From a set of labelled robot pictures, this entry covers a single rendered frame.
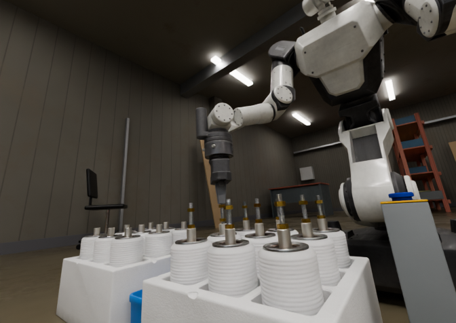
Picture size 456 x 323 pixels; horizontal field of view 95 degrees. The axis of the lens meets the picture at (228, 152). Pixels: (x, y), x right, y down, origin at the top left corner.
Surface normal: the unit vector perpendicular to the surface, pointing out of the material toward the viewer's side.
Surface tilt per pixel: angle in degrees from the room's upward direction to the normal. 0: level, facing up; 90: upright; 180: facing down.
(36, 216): 90
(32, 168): 90
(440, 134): 90
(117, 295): 90
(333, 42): 127
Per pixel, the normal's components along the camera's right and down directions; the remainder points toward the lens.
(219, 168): 0.14, -0.27
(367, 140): -0.63, -0.51
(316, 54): -0.58, 0.49
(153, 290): -0.62, -0.17
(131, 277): 0.79, -0.21
